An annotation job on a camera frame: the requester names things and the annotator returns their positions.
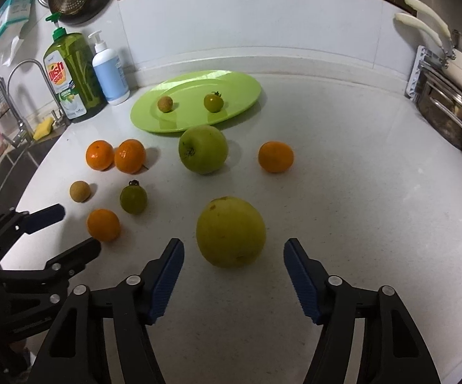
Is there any orange mandarin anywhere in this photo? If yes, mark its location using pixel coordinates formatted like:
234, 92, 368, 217
86, 140, 115, 171
86, 208, 121, 243
114, 139, 147, 174
258, 141, 295, 174

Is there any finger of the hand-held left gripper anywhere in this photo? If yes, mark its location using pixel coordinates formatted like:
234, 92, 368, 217
0, 237, 102, 289
0, 203, 66, 257

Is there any large yellow-green pear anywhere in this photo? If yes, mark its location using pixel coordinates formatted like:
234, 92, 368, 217
196, 196, 267, 268

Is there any teal white paper box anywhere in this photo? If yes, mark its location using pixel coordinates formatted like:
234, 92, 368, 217
0, 0, 36, 57

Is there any green plate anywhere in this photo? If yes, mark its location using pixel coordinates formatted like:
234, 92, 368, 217
130, 70, 263, 133

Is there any steel sink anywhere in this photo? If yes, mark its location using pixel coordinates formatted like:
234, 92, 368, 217
0, 128, 69, 220

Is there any green tomato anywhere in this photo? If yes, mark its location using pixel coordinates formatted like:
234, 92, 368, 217
203, 92, 224, 113
119, 180, 148, 214

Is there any green dish soap bottle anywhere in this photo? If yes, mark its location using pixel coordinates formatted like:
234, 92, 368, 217
43, 13, 108, 123

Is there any green apple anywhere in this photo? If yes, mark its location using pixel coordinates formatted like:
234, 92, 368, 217
178, 125, 229, 175

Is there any kiwi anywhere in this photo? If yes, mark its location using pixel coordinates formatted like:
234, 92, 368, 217
70, 180, 92, 202

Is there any white pump bottle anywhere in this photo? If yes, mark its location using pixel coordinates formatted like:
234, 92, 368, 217
88, 31, 130, 106

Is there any tall curved steel faucet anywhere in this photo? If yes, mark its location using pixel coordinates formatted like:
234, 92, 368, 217
6, 59, 72, 129

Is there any cream-handled saucepan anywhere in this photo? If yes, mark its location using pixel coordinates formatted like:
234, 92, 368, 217
404, 0, 462, 68

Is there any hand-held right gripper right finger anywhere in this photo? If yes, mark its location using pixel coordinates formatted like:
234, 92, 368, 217
283, 238, 442, 384

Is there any yellow sponge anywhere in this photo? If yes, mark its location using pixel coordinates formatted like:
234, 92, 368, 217
33, 118, 56, 141

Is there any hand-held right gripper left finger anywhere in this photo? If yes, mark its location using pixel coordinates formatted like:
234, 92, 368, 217
27, 238, 186, 384

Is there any white plastic rack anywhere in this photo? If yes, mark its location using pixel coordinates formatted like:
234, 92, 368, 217
405, 46, 432, 100

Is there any steel pot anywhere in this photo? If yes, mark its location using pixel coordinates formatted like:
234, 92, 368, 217
415, 68, 462, 155

